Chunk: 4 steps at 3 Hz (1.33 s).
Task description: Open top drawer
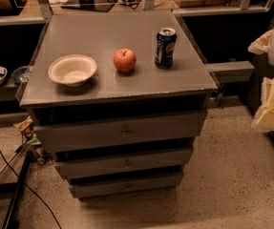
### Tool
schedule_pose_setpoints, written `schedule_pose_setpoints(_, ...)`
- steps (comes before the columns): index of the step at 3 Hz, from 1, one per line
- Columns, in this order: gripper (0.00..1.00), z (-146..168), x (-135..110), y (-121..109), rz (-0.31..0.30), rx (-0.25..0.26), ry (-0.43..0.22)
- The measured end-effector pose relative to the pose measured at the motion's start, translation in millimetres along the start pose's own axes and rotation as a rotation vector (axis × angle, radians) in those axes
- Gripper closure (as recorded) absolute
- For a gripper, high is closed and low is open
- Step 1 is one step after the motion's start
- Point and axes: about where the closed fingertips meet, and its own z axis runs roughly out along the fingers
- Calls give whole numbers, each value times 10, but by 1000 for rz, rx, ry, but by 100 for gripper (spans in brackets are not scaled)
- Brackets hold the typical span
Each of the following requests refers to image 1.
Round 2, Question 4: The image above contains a grey top drawer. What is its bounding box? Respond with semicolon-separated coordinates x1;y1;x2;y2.
35;111;207;153

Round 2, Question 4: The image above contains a grey drawer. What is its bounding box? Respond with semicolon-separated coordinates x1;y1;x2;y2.
35;111;207;153
69;172;183;198
55;148;193;179

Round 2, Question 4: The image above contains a grey bottom drawer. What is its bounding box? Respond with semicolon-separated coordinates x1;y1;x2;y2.
69;172;183;198

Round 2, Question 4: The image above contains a grey drawer cabinet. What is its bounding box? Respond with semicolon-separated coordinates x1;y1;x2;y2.
20;10;217;186

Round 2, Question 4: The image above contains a grey middle drawer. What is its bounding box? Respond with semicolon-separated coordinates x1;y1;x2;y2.
55;148;193;179

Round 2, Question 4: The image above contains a grey side shelf beam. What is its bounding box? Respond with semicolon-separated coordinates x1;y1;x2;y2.
205;61;254;83

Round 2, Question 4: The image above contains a blue pepsi can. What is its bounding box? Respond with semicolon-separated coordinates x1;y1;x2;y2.
155;28;177;69

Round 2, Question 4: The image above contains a red apple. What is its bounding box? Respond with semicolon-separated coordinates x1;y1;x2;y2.
113;48;137;73

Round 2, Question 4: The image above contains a white paper bowl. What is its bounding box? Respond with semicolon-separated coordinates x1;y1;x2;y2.
48;54;97;87

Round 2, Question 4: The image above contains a black monitor stand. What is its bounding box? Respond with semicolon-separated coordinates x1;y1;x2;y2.
61;0;114;12

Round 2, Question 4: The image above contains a snack bag on floor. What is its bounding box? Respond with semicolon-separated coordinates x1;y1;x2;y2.
13;116;46;165

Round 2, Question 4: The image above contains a clear glass bowl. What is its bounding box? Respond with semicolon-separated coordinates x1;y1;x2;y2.
11;66;32;84

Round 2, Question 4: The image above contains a black stand leg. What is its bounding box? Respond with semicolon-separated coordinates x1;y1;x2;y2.
2;156;31;229

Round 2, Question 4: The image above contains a black floor cable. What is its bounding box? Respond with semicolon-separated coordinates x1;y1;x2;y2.
0;127;63;229

